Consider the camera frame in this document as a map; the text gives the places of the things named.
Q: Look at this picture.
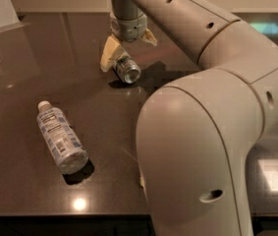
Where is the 7up soda can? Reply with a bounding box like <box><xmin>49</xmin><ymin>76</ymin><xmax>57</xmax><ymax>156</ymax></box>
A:
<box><xmin>114</xmin><ymin>56</ymin><xmax>141</xmax><ymax>85</ymax></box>

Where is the clear plastic water bottle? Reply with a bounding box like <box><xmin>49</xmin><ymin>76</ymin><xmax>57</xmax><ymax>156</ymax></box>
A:
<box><xmin>36</xmin><ymin>101</ymin><xmax>88</xmax><ymax>175</ymax></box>

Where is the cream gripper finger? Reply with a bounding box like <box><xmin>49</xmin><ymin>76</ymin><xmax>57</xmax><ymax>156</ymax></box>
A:
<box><xmin>100</xmin><ymin>34</ymin><xmax>127</xmax><ymax>73</ymax></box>
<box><xmin>140</xmin><ymin>29</ymin><xmax>157</xmax><ymax>46</ymax></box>

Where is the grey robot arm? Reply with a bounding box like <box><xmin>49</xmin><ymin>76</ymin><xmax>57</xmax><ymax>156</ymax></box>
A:
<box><xmin>111</xmin><ymin>0</ymin><xmax>278</xmax><ymax>236</ymax></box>

